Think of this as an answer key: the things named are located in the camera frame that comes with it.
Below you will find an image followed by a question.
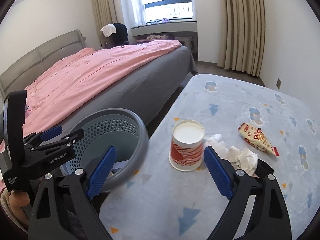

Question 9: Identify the left beige curtain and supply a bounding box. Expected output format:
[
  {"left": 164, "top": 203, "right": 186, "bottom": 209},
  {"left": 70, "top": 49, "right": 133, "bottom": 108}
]
[{"left": 91, "top": 0, "right": 118, "bottom": 48}]

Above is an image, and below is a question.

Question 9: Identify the grey perforated trash basket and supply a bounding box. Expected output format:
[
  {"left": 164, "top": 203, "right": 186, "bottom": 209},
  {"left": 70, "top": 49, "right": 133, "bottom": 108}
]
[{"left": 60, "top": 108, "right": 149, "bottom": 191}]

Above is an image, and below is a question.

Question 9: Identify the white paper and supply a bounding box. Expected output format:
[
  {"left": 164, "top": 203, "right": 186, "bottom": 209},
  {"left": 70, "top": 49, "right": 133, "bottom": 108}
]
[{"left": 227, "top": 146, "right": 258, "bottom": 176}]

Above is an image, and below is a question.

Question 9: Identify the wall outlet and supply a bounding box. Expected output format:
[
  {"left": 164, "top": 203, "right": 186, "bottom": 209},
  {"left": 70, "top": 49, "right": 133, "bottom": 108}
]
[{"left": 276, "top": 79, "right": 281, "bottom": 89}]

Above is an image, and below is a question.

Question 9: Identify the pink bed blanket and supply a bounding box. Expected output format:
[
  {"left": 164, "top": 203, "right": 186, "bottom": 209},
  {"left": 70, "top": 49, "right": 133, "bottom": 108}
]
[{"left": 22, "top": 40, "right": 181, "bottom": 136}]

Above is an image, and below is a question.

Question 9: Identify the light blue patterned tablecloth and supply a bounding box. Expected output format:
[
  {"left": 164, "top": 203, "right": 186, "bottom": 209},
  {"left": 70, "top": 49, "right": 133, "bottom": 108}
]
[{"left": 99, "top": 74, "right": 319, "bottom": 239}]

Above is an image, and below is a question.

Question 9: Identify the white sheer curtain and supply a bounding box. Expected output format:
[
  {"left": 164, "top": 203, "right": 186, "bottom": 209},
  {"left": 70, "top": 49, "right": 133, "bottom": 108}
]
[{"left": 128, "top": 0, "right": 146, "bottom": 27}]

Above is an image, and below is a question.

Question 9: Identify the person's left hand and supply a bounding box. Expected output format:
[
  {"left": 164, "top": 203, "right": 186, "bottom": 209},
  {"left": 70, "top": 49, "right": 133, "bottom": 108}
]
[{"left": 9, "top": 190, "right": 30, "bottom": 226}]

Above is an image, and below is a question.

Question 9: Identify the chair with clothes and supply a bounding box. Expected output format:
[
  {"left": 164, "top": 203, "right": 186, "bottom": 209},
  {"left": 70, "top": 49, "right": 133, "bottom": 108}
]
[{"left": 100, "top": 23, "right": 129, "bottom": 49}]

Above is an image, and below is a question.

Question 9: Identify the red white paper cup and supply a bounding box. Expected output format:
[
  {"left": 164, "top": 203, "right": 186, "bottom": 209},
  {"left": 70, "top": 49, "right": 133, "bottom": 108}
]
[{"left": 169, "top": 120, "right": 205, "bottom": 172}]

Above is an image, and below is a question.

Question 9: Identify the beige curtain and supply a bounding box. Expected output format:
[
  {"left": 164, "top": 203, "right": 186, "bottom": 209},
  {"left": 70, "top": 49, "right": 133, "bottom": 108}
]
[
  {"left": 91, "top": 0, "right": 118, "bottom": 48},
  {"left": 217, "top": 0, "right": 266, "bottom": 76}
]

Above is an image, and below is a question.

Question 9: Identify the purple toothpaste box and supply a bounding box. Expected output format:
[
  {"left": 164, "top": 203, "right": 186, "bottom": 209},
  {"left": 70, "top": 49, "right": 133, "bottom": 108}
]
[{"left": 111, "top": 160, "right": 129, "bottom": 174}]

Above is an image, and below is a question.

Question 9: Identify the grey window sill bench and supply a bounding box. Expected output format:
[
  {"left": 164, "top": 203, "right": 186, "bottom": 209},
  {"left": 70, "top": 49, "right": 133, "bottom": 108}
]
[{"left": 131, "top": 21, "right": 198, "bottom": 43}]

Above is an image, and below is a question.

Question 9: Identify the right beige curtain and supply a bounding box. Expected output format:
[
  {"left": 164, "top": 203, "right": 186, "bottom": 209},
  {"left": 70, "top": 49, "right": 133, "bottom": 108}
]
[{"left": 217, "top": 0, "right": 266, "bottom": 76}]

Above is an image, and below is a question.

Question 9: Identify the red cartoon snack wrapper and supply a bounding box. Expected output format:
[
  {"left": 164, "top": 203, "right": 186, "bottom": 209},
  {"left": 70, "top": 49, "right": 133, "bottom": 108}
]
[{"left": 238, "top": 122, "right": 279, "bottom": 157}]

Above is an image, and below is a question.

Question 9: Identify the small black block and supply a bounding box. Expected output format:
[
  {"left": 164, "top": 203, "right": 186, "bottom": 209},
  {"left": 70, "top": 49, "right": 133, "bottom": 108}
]
[{"left": 254, "top": 159, "right": 274, "bottom": 178}]

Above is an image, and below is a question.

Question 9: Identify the grey bed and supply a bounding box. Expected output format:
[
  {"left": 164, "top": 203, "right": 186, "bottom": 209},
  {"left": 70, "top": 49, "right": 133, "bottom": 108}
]
[{"left": 59, "top": 46, "right": 197, "bottom": 135}]

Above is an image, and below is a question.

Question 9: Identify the grey headboard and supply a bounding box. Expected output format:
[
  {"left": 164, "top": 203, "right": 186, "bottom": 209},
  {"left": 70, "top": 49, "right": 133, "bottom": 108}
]
[{"left": 1, "top": 29, "right": 86, "bottom": 98}]

